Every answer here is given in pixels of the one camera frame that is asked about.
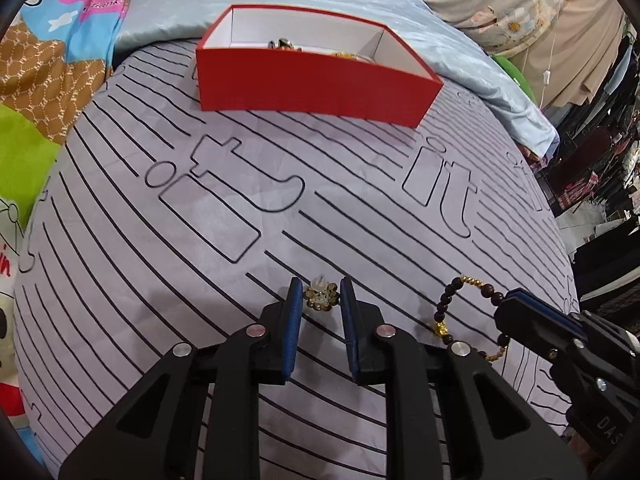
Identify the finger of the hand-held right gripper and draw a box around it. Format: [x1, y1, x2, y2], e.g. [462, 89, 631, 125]
[510, 287, 586, 328]
[495, 296, 583, 361]

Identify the green plastic object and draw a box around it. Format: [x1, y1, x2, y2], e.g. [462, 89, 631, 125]
[492, 55, 538, 106]

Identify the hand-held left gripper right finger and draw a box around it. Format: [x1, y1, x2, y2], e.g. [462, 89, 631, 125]
[340, 276, 586, 480]

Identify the red cardboard box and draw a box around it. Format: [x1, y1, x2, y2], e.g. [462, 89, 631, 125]
[195, 4, 445, 129]

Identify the light blue satin cloth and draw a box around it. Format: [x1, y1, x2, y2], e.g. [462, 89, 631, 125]
[112, 0, 560, 161]

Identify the beige curtain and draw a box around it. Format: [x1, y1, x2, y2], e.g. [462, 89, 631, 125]
[520, 0, 628, 108]

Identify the white cable with switch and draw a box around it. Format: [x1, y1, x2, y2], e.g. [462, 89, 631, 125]
[537, 0, 561, 111]

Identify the cartoon printed blanket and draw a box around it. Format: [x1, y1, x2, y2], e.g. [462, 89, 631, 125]
[0, 0, 131, 441]

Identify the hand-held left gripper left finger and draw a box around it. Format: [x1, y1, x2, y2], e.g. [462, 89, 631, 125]
[59, 277, 305, 480]

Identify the dark brown bead bracelet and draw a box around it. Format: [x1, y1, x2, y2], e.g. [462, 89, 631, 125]
[427, 275, 513, 363]

